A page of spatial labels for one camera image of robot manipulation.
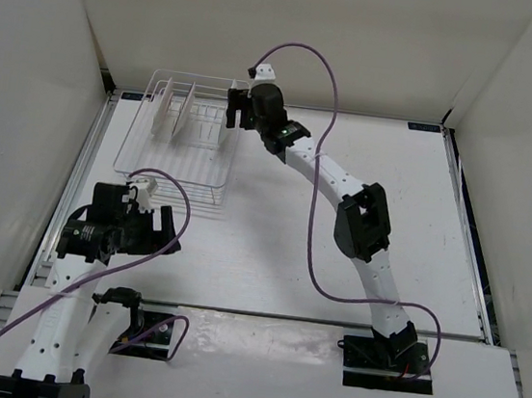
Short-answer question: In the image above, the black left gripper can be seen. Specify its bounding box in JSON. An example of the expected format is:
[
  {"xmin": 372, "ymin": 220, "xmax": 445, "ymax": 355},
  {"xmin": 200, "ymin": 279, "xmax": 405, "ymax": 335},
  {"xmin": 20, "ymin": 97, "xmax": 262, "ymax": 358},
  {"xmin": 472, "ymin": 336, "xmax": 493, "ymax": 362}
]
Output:
[{"xmin": 111, "ymin": 199, "xmax": 185, "ymax": 260}]

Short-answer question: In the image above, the white plate with dark rim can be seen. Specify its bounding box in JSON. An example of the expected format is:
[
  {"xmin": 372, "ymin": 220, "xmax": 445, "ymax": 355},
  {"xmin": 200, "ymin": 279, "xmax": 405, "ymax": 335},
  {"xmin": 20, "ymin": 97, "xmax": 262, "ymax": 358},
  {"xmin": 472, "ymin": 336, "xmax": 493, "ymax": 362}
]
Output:
[{"xmin": 218, "ymin": 79, "xmax": 239, "ymax": 147}]

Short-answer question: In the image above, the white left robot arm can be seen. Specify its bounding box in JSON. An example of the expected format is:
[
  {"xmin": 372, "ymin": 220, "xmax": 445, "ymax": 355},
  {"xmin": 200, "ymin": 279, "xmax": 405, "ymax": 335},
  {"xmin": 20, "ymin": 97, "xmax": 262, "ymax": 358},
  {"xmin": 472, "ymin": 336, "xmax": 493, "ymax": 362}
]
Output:
[{"xmin": 0, "ymin": 178, "xmax": 180, "ymax": 398}]

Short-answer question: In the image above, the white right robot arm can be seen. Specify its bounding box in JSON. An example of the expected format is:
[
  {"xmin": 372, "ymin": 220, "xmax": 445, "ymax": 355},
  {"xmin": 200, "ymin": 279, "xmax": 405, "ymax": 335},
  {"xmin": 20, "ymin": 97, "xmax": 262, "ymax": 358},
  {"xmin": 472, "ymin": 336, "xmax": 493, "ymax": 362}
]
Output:
[{"xmin": 226, "ymin": 83, "xmax": 418, "ymax": 369}]

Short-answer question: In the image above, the white plate middle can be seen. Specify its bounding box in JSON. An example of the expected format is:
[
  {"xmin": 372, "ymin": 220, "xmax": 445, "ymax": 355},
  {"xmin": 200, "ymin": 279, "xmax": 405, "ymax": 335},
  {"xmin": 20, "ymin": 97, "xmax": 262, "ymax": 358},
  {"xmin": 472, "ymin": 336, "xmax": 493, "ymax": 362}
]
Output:
[{"xmin": 171, "ymin": 83, "xmax": 197, "ymax": 141}]

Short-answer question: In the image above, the white plate far left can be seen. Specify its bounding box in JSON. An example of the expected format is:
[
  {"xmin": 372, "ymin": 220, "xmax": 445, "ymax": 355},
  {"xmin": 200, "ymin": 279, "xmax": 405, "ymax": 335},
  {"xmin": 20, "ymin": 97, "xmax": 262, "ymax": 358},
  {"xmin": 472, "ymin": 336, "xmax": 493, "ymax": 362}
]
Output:
[{"xmin": 151, "ymin": 78, "xmax": 174, "ymax": 136}]

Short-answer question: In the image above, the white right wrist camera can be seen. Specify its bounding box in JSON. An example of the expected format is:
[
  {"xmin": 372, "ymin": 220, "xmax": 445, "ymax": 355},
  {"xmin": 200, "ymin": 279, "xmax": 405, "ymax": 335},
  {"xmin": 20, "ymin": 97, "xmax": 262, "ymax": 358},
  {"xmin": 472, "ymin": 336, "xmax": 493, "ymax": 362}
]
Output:
[{"xmin": 248, "ymin": 63, "xmax": 276, "ymax": 87}]

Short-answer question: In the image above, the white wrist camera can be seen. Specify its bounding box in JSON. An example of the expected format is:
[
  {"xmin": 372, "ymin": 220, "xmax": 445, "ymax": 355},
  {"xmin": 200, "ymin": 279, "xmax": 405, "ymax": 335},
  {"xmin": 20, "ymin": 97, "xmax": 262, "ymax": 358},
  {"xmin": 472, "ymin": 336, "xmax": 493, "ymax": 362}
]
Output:
[
  {"xmin": 126, "ymin": 177, "xmax": 158, "ymax": 213},
  {"xmin": 248, "ymin": 63, "xmax": 276, "ymax": 87}
]

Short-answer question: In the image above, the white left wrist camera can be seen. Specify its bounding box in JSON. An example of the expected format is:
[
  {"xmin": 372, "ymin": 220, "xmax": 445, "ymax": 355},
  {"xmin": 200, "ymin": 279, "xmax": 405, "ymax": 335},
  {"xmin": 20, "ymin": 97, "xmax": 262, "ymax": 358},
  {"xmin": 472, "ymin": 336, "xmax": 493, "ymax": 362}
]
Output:
[{"xmin": 126, "ymin": 177, "xmax": 158, "ymax": 213}]

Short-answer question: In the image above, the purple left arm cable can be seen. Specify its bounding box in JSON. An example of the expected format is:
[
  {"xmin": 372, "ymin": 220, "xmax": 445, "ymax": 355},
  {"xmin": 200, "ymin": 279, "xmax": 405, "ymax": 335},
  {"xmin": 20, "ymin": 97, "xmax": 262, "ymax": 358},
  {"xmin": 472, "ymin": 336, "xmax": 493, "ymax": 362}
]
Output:
[{"xmin": 0, "ymin": 149, "xmax": 209, "ymax": 398}]

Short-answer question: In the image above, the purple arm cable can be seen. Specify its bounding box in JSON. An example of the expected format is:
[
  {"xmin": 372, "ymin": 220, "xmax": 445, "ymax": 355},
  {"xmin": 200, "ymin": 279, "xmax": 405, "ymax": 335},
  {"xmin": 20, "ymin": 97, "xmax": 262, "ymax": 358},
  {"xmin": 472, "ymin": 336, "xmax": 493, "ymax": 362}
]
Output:
[
  {"xmin": 216, "ymin": 37, "xmax": 477, "ymax": 386},
  {"xmin": 0, "ymin": 149, "xmax": 209, "ymax": 398}
]

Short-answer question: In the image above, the white wire dish rack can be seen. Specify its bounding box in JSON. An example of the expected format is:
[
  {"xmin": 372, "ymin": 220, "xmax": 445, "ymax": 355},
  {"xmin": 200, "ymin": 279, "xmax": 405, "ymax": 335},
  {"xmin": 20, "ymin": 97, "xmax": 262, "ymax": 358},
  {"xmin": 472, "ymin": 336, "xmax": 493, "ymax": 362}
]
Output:
[{"xmin": 113, "ymin": 68, "xmax": 239, "ymax": 207}]

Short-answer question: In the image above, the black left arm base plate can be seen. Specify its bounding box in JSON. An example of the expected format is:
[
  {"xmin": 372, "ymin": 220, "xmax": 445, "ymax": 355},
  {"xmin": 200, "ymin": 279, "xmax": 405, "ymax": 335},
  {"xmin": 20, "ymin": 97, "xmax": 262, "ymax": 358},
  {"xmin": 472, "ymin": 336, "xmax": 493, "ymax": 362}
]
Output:
[{"xmin": 110, "ymin": 310, "xmax": 174, "ymax": 361}]

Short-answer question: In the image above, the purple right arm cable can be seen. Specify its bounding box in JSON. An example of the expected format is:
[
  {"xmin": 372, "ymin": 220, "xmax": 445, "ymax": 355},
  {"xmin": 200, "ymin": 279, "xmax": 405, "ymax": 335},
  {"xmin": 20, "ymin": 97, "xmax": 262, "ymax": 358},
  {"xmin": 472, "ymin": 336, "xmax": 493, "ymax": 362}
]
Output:
[{"xmin": 216, "ymin": 37, "xmax": 477, "ymax": 386}]

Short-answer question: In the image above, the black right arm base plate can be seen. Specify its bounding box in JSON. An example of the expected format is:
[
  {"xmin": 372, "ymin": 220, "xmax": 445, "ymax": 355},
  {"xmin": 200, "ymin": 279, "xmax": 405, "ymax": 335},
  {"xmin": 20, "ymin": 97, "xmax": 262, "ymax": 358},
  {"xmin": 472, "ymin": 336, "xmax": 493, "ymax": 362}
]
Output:
[{"xmin": 336, "ymin": 335, "xmax": 433, "ymax": 396}]

